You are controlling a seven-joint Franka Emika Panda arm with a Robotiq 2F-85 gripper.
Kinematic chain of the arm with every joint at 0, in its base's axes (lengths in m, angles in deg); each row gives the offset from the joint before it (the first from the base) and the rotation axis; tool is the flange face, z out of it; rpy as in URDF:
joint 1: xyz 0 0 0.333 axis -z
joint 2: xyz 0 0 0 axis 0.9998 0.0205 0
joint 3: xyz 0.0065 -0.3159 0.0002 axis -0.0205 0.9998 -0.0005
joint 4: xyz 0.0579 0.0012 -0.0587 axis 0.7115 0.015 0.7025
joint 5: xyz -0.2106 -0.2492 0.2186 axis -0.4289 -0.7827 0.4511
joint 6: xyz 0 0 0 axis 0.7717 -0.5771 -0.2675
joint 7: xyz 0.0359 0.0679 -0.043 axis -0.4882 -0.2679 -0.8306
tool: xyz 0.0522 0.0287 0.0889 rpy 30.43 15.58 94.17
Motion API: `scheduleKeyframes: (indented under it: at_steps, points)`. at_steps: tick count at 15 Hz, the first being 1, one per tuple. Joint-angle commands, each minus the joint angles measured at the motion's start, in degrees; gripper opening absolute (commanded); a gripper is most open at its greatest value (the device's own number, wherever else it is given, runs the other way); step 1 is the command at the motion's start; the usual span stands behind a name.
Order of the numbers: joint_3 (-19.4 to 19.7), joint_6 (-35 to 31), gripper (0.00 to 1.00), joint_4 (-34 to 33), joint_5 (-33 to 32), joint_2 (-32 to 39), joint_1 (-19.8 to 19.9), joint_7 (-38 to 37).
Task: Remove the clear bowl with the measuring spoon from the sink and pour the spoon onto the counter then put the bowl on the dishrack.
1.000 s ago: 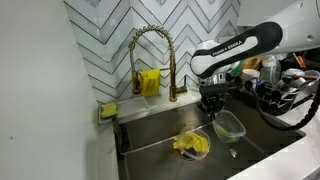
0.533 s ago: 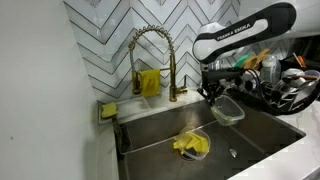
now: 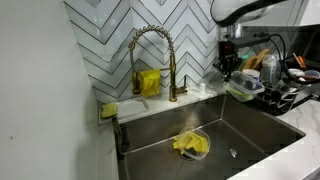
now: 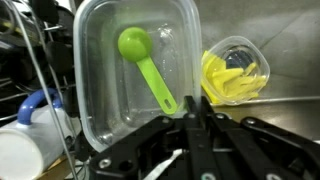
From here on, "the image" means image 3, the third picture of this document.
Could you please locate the white cup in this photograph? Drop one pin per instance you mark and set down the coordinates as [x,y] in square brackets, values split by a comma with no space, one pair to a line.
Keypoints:
[251,72]

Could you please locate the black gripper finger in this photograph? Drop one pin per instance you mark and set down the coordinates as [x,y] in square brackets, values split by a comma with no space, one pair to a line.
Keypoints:
[234,69]
[224,75]

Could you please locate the small white bottle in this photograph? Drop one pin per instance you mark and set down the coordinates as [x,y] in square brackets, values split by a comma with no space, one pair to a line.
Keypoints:
[202,88]

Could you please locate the clear sponge tray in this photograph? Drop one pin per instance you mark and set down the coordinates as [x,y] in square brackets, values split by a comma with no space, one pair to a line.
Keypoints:
[133,106]

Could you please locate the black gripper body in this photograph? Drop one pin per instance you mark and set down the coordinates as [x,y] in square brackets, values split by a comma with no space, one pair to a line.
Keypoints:
[229,55]

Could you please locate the metal ladle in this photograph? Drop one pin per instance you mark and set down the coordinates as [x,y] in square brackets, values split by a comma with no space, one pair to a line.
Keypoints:
[295,73]

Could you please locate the black dish rack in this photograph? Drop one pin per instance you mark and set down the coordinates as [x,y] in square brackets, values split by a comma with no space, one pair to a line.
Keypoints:
[280,98]

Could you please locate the yellow cloth on faucet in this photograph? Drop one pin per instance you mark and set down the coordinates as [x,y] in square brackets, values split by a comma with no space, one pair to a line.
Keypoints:
[150,83]

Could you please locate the orange utensil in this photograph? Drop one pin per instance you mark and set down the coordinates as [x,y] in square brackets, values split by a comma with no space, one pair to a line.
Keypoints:
[299,60]

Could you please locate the gold spring faucet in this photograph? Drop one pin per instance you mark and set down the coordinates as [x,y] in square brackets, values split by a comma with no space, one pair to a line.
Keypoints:
[172,66]

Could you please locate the stainless steel sink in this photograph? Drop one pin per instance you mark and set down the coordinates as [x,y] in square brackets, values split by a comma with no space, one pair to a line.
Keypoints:
[173,116]

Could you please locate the wooden bowl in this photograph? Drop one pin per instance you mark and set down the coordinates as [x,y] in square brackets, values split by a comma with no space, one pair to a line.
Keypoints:
[255,60]

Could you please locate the clear baby bottle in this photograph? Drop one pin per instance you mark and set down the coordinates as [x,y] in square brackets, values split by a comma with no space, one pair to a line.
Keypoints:
[269,70]

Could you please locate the clear square plastic bowl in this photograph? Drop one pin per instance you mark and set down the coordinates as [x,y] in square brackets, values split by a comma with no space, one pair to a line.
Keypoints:
[248,87]

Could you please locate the metal sink drain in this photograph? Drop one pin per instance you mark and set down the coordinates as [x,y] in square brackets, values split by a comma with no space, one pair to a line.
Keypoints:
[233,153]

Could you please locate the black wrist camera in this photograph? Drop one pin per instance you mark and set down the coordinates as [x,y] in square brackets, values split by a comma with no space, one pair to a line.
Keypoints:
[250,40]

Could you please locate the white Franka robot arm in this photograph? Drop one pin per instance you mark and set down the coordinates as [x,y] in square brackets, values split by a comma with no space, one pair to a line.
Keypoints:
[233,10]

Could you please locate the small grey bowl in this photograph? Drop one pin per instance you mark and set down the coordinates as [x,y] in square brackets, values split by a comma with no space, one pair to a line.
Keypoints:
[312,74]

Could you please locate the green measuring spoon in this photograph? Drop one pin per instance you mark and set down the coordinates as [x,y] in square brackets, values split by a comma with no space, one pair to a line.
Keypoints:
[241,95]

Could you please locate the crumpled yellow cloth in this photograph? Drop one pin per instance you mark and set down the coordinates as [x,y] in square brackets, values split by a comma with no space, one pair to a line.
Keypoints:
[192,142]

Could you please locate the black sink caddy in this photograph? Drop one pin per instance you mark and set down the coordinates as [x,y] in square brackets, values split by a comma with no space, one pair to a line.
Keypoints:
[122,137]

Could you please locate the yellow sponge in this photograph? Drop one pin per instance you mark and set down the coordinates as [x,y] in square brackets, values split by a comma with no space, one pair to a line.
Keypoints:
[109,110]

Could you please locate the green plastic plate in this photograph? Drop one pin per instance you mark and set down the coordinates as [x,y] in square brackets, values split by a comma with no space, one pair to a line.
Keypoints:
[245,57]

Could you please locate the clear round bowl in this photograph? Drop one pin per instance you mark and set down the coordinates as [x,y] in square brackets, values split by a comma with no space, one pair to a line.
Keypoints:
[202,134]

